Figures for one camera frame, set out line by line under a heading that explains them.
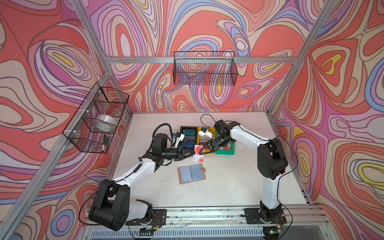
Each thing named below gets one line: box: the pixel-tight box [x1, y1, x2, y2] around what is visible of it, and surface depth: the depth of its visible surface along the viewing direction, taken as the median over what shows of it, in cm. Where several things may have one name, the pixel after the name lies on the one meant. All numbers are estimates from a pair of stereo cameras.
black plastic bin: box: [180, 126, 198, 156], surface depth 101 cm
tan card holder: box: [177, 163, 207, 185], surface depth 89 cm
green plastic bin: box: [215, 142, 236, 156], surface depth 98 cm
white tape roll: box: [96, 114, 118, 126], surface depth 75 cm
